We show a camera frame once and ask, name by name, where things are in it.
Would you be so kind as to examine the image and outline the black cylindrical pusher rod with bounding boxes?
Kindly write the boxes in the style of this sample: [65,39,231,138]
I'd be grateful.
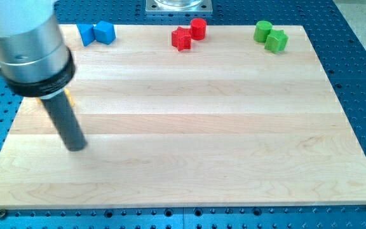
[40,90,87,151]

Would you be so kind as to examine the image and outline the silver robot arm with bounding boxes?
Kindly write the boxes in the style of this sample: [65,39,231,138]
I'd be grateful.
[0,0,86,151]

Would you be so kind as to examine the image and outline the yellow block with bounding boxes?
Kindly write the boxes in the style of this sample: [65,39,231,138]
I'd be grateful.
[36,88,75,107]

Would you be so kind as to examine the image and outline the blue slanted block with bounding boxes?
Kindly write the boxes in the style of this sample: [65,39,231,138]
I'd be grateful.
[76,24,95,46]

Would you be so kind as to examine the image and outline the blue cube block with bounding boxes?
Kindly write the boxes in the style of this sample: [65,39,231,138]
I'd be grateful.
[93,21,116,45]

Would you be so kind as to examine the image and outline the left board clamp screw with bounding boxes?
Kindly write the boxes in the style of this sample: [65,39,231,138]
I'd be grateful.
[0,209,8,219]

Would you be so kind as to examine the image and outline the red star block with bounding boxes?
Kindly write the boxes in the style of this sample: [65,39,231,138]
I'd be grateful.
[171,26,191,52]

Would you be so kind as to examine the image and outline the red cylinder block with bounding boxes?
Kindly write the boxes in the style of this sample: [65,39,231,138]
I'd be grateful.
[190,18,207,41]

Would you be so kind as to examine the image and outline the light wooden board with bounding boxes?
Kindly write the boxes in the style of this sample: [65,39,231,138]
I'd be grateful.
[0,25,366,209]

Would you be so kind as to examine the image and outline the green cylinder block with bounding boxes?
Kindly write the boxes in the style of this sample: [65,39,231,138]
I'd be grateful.
[254,20,273,43]

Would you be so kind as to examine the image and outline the green star block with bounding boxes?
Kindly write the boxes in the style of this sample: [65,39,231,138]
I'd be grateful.
[264,29,288,53]

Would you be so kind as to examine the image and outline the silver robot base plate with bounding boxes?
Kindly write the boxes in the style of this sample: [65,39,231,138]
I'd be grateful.
[145,0,213,15]

